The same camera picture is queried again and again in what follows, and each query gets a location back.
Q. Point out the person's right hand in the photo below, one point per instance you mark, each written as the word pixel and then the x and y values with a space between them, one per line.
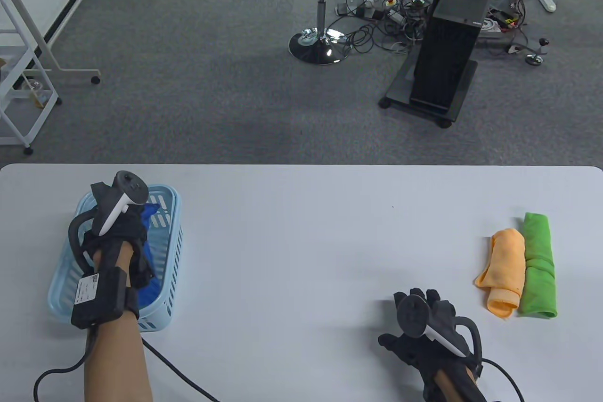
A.
pixel 426 352

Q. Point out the person's left hand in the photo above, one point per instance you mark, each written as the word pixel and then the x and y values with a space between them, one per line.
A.
pixel 123 238

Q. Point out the person's right little finger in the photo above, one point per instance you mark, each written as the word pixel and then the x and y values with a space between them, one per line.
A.
pixel 448 311

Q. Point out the person's right thumb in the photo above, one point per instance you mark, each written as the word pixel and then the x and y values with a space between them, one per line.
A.
pixel 389 341

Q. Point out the person's right middle finger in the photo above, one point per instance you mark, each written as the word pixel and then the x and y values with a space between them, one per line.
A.
pixel 416 292

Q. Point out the person's left fingers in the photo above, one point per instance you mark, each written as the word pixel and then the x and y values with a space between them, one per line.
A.
pixel 143 268

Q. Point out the person's right forearm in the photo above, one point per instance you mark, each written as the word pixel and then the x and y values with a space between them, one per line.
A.
pixel 454 385

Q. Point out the person's left forearm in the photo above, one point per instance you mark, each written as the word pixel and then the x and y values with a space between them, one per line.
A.
pixel 118 355

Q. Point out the blue cloth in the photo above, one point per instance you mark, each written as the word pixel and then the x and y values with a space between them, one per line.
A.
pixel 150 251

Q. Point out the light blue plastic basket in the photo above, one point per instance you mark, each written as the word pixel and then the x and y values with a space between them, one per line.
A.
pixel 160 251

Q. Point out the white and black right controller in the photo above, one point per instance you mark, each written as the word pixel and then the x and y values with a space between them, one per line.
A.
pixel 417 317

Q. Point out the white and black controller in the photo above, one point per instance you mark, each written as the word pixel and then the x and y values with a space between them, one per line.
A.
pixel 118 201
pixel 417 317

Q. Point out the orange rolled cloth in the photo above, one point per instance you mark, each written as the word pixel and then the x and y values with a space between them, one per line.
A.
pixel 506 270

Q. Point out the white and black left controller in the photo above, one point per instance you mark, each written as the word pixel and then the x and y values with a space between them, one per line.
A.
pixel 118 201

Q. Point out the green rolled cloth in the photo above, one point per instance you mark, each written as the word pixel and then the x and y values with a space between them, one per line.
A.
pixel 538 270

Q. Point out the white metal shelf rack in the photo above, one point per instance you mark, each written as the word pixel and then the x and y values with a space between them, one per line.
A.
pixel 19 86

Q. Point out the black computer tower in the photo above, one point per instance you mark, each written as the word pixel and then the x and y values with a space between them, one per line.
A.
pixel 454 39

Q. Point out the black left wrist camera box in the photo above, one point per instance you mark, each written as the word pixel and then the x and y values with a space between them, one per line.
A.
pixel 98 297

